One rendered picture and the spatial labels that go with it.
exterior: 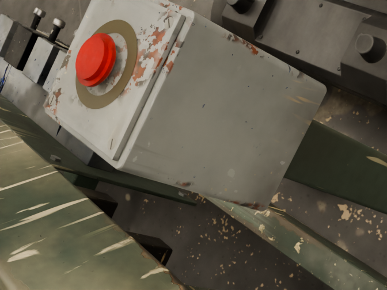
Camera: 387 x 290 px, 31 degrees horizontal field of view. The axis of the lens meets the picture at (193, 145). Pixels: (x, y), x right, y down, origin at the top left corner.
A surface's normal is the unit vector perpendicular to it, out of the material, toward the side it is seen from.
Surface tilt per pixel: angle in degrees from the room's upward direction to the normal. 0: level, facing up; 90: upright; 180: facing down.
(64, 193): 57
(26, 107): 0
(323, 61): 0
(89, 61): 0
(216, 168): 90
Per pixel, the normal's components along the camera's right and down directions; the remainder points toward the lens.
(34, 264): 0.00, -0.88
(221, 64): 0.59, 0.38
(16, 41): -0.68, -0.25
